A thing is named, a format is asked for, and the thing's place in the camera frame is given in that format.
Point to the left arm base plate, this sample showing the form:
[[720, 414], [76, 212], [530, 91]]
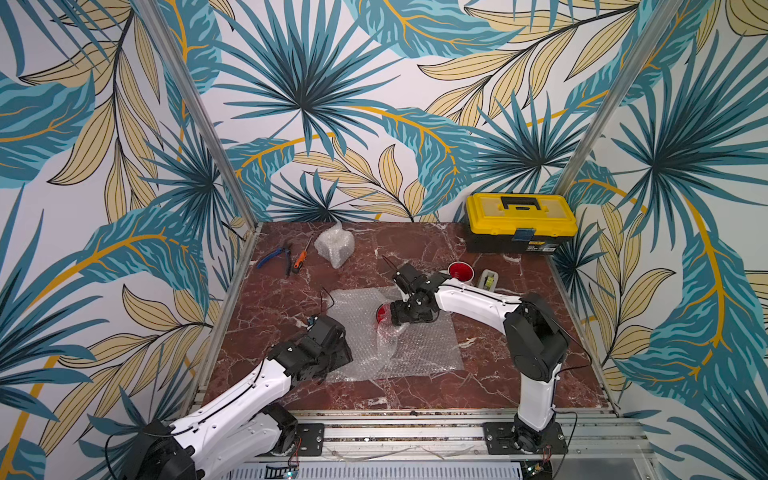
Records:
[[307, 440]]

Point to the red mug black handle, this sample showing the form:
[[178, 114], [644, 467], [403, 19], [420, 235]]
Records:
[[383, 315]]

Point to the yellow black plastic toolbox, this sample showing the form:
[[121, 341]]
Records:
[[518, 223]]

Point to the aluminium front frame rail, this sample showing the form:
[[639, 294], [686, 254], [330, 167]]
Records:
[[368, 436]]

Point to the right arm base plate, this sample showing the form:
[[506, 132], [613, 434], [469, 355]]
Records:
[[517, 438]]

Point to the blue handled pliers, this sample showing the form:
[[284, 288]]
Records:
[[284, 251]]

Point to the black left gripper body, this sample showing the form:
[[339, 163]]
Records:
[[330, 360]]

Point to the white mug red inside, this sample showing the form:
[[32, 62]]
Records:
[[461, 271]]

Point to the right aluminium corner post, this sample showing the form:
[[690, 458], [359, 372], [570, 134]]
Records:
[[653, 18]]

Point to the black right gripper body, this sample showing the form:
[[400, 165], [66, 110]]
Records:
[[399, 310]]

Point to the left aluminium corner post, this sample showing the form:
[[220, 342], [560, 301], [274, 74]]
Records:
[[160, 33]]

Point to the clear bubble wrap sheet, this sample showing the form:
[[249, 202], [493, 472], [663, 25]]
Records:
[[382, 350], [336, 245]]

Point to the orange handled screwdriver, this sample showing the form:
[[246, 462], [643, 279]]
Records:
[[301, 259]]

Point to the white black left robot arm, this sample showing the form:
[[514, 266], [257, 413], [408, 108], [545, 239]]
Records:
[[246, 420]]

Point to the aluminium corner post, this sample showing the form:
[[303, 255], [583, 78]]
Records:
[[160, 33], [653, 18]]

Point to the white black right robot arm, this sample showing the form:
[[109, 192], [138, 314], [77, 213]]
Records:
[[537, 344]]

